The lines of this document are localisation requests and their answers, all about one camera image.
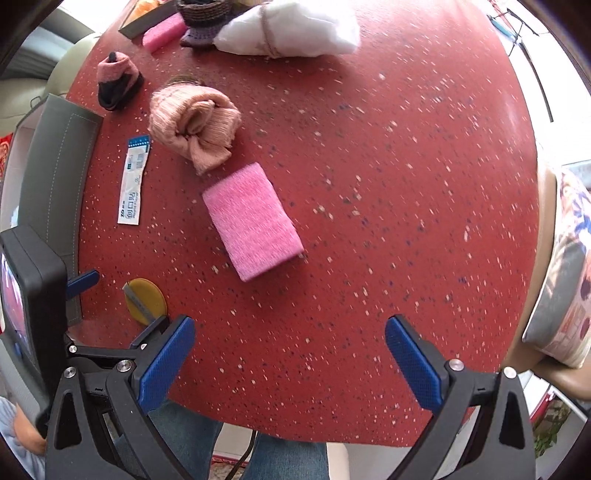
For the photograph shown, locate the person's leg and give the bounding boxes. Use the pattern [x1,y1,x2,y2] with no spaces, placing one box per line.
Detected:
[111,399,225,480]
[241,431,329,480]

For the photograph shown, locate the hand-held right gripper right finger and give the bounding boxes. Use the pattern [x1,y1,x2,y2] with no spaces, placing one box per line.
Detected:
[385,315,537,480]

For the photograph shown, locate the pink foam block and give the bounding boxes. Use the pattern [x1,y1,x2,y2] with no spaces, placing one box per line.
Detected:
[141,12,188,52]

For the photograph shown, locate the thin black floor cable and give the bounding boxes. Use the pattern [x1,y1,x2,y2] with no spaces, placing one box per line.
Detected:
[228,431,257,480]

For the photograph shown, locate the grey felt storage box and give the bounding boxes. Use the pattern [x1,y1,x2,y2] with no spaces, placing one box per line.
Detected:
[28,92,103,325]

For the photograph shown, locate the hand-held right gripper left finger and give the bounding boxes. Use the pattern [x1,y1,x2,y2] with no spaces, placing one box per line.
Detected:
[45,315,197,480]

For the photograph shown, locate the peach knitted scarf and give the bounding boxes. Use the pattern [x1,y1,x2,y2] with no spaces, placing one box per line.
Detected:
[148,84,243,176]

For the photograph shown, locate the dark flat board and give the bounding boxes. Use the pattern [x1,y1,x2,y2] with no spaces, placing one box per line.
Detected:
[119,16,155,41]

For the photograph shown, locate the person's left forearm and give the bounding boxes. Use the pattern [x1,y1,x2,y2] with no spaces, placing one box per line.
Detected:
[0,396,48,480]

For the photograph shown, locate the person's right leg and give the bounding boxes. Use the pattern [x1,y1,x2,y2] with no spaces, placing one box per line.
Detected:
[241,431,329,480]

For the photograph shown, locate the pink folded towel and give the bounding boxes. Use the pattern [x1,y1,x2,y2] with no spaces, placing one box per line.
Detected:
[202,161,304,282]

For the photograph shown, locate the pink and black sock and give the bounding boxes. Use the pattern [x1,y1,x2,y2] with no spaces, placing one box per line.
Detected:
[97,52,145,112]

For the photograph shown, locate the purple and brown knitted basket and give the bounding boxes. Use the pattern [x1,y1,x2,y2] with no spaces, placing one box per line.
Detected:
[177,0,237,49]

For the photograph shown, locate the printed chair cushion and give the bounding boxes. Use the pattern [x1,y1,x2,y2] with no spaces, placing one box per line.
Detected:
[522,166,591,370]

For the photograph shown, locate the green sofa cushion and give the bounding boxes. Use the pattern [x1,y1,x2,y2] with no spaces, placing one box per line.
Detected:
[0,31,103,132]

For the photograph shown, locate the yellow round tape measure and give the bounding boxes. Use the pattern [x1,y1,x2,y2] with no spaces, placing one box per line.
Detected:
[123,278,168,325]

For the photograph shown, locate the brown chair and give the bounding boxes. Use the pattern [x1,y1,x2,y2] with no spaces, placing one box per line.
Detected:
[502,161,591,403]

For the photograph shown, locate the white tied cloth bundle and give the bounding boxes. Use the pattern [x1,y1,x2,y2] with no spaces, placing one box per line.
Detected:
[213,0,361,59]

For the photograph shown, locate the white and blue flat packet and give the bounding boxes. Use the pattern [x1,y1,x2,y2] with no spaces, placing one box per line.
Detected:
[117,134,152,226]

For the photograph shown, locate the person's left leg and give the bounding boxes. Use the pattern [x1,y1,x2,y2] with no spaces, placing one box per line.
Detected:
[111,399,225,480]

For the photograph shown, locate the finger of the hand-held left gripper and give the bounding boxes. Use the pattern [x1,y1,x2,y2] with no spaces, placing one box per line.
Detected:
[69,316,170,359]
[67,270,100,300]

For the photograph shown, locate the red embroidered pillow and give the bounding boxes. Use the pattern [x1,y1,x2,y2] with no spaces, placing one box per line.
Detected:
[0,134,13,186]

